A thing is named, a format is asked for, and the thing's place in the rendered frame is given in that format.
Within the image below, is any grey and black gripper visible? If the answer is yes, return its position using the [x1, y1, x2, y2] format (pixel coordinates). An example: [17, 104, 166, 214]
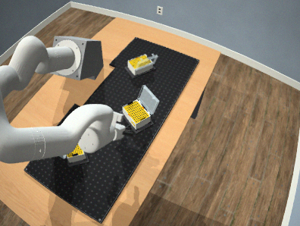
[113, 124, 133, 140]

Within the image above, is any yellow tip rack plate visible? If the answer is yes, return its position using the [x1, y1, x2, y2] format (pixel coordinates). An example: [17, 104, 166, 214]
[67, 144, 83, 158]

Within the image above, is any yellow pipette tip rack insert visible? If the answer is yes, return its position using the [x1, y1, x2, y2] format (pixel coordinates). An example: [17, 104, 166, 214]
[124, 101, 149, 123]
[130, 55, 148, 68]

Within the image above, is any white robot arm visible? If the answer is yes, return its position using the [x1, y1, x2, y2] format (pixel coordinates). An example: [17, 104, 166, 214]
[0, 36, 124, 164]

